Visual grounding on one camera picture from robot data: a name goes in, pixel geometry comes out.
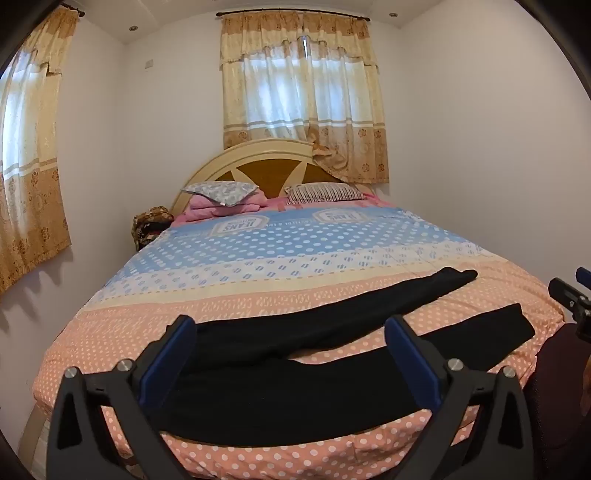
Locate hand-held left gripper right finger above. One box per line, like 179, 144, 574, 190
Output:
384, 315, 536, 480

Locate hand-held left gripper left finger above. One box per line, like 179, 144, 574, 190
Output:
46, 315, 199, 480

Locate black pants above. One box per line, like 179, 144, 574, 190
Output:
148, 268, 536, 448

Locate person's maroon clothing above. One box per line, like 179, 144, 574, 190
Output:
524, 323, 591, 480

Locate brown patterned bag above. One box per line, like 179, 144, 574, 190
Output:
131, 206, 175, 252

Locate polka dot bedspread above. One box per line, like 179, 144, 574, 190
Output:
33, 203, 566, 480

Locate folded pink blanket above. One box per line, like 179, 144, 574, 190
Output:
172, 189, 270, 224

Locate grey patterned pillow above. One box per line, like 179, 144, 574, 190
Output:
181, 181, 260, 205

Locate pink bed sheet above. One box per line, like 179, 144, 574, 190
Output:
268, 194, 398, 213

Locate striped pillow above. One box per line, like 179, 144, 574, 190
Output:
284, 182, 365, 205

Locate cream wooden bed headboard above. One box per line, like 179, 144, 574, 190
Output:
171, 137, 377, 217

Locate beige floral window curtain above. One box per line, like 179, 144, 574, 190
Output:
0, 7, 81, 296
219, 11, 391, 184

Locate dark curtain rod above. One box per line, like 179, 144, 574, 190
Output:
215, 10, 371, 21

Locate cream bed side rail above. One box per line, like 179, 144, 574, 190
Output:
16, 401, 54, 480

